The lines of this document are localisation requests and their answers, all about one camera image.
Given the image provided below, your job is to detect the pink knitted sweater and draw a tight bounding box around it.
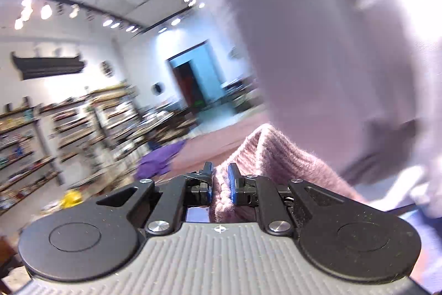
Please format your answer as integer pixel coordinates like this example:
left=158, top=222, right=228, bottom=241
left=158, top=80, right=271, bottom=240
left=209, top=124, right=365, bottom=223

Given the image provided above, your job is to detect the yellow object on floor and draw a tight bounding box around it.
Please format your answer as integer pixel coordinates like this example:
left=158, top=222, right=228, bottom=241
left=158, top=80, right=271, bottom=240
left=60, top=189, right=83, bottom=209

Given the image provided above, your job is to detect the round black wall ornament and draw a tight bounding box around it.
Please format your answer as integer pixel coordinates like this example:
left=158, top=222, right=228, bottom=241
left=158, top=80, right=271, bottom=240
left=100, top=61, right=114, bottom=78

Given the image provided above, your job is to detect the blue framed doorway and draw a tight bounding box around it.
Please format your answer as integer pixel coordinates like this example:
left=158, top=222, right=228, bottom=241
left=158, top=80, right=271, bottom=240
left=167, top=40, right=225, bottom=112

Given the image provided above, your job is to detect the purple cloth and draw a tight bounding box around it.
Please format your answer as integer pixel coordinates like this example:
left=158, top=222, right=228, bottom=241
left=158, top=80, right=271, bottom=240
left=135, top=140, right=186, bottom=181

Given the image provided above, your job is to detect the dark octagonal wall ornament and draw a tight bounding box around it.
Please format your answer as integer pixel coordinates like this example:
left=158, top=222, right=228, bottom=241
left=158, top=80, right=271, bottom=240
left=151, top=82, right=164, bottom=96

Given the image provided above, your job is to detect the dark wooden wall shelf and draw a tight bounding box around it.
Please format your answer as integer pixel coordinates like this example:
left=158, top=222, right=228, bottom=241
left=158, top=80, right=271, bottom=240
left=10, top=52, right=86, bottom=81

